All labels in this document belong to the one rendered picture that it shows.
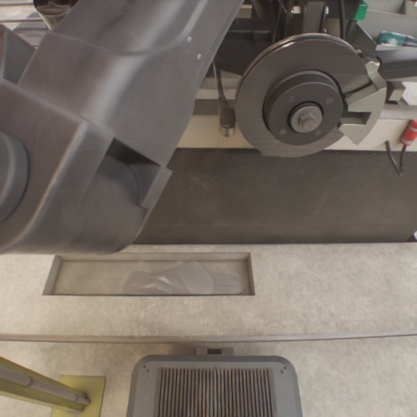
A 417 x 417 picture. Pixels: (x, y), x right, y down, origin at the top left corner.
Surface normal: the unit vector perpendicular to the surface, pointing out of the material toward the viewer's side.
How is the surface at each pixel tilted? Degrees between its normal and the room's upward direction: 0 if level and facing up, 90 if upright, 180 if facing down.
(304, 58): 90
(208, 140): 90
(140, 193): 36
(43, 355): 0
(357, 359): 0
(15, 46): 70
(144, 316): 0
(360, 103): 90
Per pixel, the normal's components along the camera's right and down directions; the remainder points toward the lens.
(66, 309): 0.03, -0.63
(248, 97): 0.02, 0.78
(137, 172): -0.33, -0.15
